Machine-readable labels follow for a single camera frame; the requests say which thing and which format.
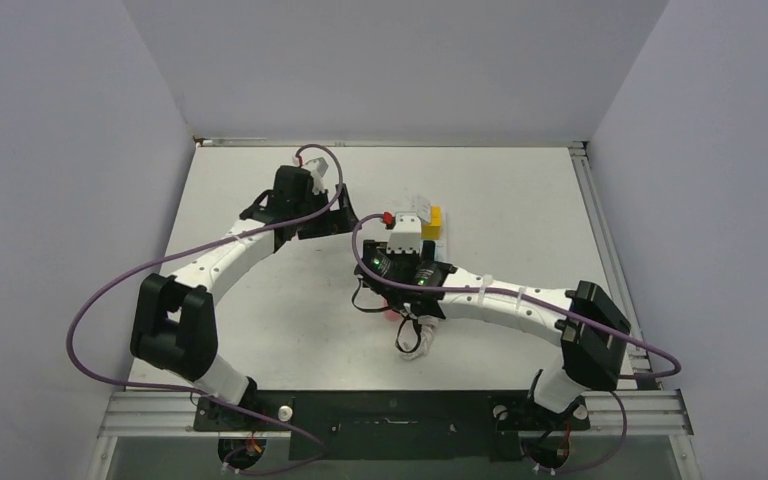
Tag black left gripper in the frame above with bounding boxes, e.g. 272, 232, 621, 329
293, 185, 360, 241

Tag white power strip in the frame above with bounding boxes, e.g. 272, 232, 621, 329
420, 240, 448, 262

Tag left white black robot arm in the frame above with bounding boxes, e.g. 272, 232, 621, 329
130, 158, 357, 430

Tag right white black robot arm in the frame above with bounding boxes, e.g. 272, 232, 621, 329
355, 240, 630, 428

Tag yellow plug adapter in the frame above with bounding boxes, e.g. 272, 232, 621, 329
421, 206, 444, 241

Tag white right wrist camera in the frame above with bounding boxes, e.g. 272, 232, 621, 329
386, 212, 422, 254

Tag white power strip cord plug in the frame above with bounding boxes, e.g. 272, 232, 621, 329
395, 316, 439, 361

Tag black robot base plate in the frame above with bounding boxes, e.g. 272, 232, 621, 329
193, 390, 590, 461

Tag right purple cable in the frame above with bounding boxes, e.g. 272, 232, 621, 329
351, 213, 683, 477

